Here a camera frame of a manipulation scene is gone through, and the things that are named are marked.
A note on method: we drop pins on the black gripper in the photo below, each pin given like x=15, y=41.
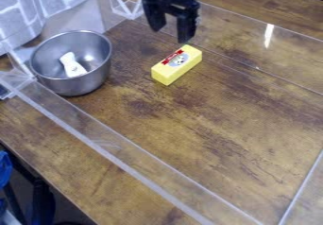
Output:
x=155, y=9

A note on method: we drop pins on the clear acrylic corner bracket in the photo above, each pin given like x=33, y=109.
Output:
x=127, y=8

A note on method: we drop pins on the blue object at edge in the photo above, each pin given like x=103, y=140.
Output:
x=5, y=172

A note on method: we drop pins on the clear acrylic barrier panel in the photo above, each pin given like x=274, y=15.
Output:
x=222, y=145

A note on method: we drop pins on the grey white patterned cloth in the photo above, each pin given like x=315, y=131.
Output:
x=23, y=18

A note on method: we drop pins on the black table leg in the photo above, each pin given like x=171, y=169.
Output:
x=43, y=208

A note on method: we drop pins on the silver metal bowl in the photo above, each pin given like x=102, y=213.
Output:
x=92, y=49

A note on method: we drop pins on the yellow butter block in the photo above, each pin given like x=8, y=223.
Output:
x=172, y=67

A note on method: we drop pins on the white small bottle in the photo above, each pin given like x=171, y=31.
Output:
x=72, y=68

